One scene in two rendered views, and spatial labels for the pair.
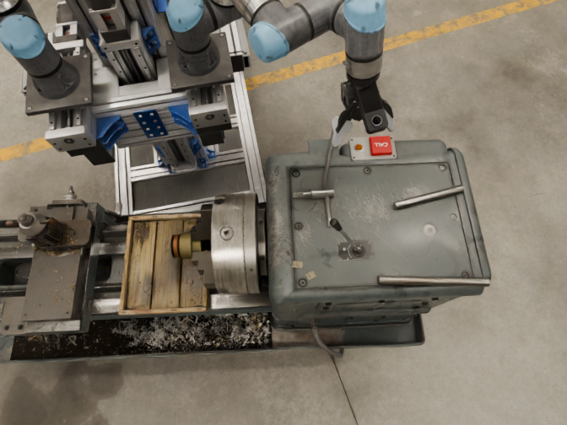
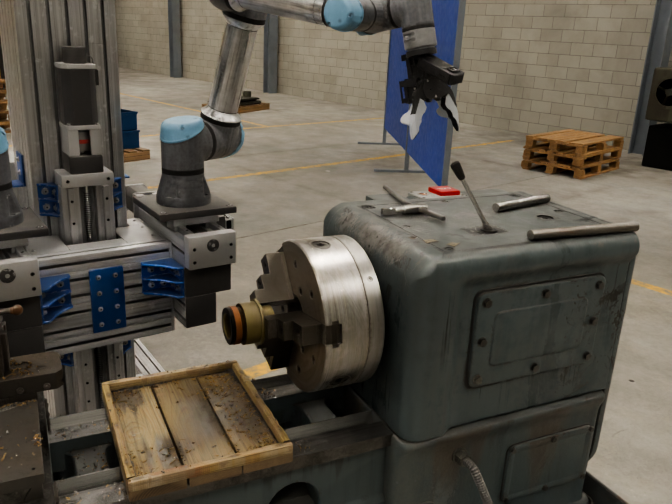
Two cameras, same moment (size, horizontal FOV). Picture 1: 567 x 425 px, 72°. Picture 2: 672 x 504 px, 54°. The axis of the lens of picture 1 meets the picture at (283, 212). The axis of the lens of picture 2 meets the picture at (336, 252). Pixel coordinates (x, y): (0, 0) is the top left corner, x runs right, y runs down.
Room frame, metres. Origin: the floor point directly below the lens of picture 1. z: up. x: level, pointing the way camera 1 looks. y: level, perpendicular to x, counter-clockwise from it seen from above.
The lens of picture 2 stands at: (-0.80, 0.66, 1.64)
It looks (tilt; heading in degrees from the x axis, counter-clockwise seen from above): 19 degrees down; 335
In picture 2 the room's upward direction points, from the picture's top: 3 degrees clockwise
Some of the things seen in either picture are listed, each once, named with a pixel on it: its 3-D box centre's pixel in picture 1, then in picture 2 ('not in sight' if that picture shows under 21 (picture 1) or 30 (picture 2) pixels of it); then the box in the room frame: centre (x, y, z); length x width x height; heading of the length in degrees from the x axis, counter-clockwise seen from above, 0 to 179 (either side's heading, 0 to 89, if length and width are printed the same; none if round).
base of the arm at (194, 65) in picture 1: (196, 48); (183, 183); (1.03, 0.29, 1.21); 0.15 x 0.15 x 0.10
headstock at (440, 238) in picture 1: (360, 234); (468, 294); (0.39, -0.25, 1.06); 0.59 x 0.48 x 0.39; 91
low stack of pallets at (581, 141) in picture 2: not in sight; (573, 152); (5.93, -5.90, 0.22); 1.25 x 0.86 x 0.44; 111
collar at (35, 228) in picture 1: (30, 223); not in sight; (0.43, 0.78, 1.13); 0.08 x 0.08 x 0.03
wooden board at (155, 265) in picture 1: (167, 262); (191, 419); (0.36, 0.42, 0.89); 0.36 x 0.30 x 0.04; 1
